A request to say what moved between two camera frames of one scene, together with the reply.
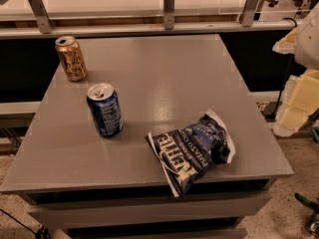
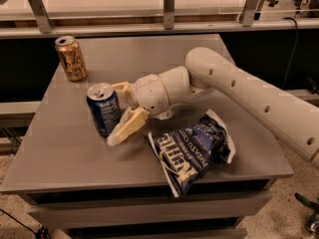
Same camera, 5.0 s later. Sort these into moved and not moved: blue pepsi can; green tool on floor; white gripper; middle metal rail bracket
Moved: white gripper
Not moved: blue pepsi can; middle metal rail bracket; green tool on floor
